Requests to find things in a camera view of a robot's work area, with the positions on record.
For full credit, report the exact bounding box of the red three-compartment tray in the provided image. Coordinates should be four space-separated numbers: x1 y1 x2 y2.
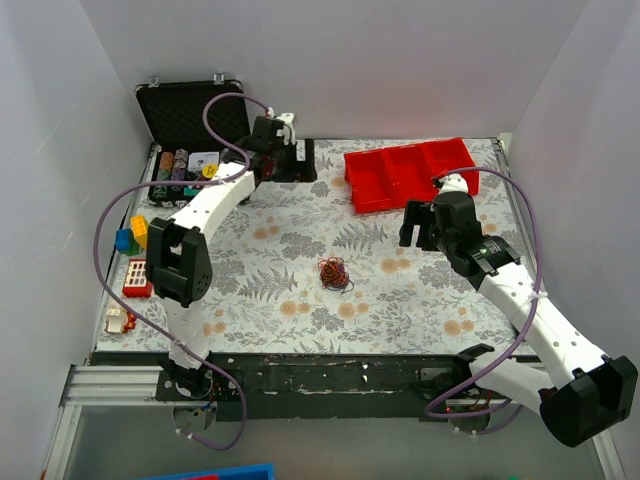
344 138 475 214

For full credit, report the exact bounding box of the orange cable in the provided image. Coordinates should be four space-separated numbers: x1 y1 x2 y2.
318 257 351 291

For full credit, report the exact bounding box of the brown cable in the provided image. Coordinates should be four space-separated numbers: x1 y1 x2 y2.
317 256 349 289

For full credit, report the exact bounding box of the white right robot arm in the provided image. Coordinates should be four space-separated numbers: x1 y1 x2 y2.
399 191 639 447

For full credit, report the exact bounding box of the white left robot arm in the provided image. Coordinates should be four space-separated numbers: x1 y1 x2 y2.
146 113 317 400

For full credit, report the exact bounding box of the black poker chip case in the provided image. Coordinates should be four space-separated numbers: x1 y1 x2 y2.
135 78 250 208

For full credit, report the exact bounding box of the yellow toy brick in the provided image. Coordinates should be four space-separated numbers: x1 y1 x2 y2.
130 215 149 249

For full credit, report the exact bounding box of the green toy brick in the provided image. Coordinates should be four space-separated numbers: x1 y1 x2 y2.
125 242 141 257

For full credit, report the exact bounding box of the blue toy brick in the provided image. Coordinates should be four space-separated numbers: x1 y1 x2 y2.
114 228 134 253

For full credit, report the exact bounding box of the red white toy block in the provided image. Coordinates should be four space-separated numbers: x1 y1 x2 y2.
122 258 153 298

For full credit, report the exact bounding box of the white red small toy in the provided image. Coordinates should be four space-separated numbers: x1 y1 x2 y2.
104 305 137 335

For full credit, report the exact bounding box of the blue bin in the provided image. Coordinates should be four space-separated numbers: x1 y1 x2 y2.
144 463 275 480

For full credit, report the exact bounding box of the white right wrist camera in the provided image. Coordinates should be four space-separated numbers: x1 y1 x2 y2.
433 174 469 195

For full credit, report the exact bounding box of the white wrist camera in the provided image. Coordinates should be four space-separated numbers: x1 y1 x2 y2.
433 174 469 195
274 112 296 145

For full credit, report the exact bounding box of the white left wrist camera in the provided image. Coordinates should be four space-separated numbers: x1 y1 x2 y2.
274 112 296 145

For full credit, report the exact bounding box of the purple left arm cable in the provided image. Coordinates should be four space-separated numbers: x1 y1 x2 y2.
92 92 275 451

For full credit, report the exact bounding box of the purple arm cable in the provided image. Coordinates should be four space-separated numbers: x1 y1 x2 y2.
423 167 545 435
92 92 275 451

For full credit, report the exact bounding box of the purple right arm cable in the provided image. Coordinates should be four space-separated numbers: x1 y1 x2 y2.
423 167 545 435

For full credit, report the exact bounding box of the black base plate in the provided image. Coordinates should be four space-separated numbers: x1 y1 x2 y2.
89 352 546 421

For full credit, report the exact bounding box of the aluminium frame rail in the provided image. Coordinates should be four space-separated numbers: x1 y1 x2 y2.
41 366 172 479

